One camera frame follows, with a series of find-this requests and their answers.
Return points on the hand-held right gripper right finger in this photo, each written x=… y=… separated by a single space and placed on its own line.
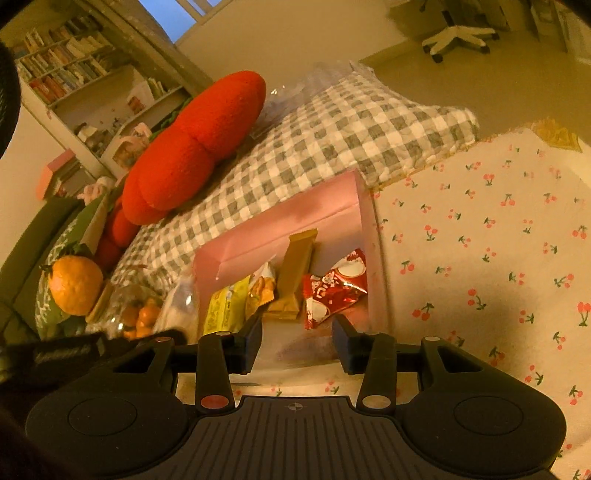
x=344 y=344

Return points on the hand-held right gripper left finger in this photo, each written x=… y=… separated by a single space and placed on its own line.
x=251 y=341

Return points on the yellow snack packet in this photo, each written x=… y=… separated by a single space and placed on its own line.
x=224 y=307

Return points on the red snack packet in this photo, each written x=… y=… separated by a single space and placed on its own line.
x=323 y=302
x=351 y=272

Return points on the cookie print packet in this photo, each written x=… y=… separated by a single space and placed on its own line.
x=261 y=288

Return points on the clear plastic snack packet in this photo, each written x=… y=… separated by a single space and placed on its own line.
x=178 y=304

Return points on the gold wafer packet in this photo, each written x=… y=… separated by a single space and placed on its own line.
x=295 y=267

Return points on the pink cardboard box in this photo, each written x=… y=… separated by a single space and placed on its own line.
x=277 y=217

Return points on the orange mandarin plush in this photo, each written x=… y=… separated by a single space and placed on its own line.
x=76 y=286

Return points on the clear bag of small oranges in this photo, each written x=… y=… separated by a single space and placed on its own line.
x=134 y=314

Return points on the dark green sofa cushion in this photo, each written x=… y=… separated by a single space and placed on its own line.
x=23 y=258

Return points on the green embroidered pillow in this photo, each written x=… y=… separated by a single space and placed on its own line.
x=69 y=230

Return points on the small red plush cushion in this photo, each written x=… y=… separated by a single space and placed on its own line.
x=115 y=230

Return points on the pink plush toy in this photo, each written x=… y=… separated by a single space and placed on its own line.
x=94 y=190

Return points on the cherry print tablecloth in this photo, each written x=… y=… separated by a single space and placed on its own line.
x=485 y=230

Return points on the pink book stack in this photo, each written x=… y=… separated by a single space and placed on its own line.
x=55 y=173

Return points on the large red plush cushion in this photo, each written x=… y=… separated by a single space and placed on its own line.
x=184 y=157

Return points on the grey checkered pillow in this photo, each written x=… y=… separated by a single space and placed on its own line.
x=323 y=138

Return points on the clear plastic bag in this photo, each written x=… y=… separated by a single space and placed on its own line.
x=295 y=92

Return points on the black mesh object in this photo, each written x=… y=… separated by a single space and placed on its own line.
x=7 y=92

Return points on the white bookshelf with books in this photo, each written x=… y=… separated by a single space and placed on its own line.
x=69 y=69

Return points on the white office chair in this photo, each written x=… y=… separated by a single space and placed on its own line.
x=457 y=34

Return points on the window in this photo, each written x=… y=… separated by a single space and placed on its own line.
x=166 y=16

